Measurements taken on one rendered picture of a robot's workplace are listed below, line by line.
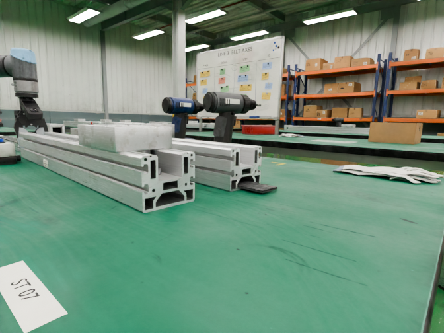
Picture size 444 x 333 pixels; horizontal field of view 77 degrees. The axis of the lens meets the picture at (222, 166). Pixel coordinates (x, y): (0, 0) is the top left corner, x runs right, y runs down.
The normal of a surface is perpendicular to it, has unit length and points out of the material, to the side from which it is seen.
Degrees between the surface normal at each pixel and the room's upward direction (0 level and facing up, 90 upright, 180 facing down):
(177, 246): 0
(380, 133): 89
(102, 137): 90
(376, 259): 0
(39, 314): 0
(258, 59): 90
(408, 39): 90
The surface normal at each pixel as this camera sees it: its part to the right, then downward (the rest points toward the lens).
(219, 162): -0.70, 0.11
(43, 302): 0.02, -0.99
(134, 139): 0.72, 0.13
